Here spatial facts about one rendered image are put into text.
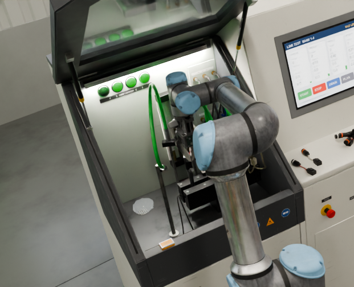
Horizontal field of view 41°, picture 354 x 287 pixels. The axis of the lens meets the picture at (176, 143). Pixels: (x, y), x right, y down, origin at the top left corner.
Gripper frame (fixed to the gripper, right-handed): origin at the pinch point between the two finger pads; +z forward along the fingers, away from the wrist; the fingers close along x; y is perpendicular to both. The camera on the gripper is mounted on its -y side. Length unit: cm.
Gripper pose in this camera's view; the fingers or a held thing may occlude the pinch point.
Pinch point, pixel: (190, 157)
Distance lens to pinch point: 181.3
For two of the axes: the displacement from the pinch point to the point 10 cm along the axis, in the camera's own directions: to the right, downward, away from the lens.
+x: 9.0, -3.4, 2.6
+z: 1.8, 8.5, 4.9
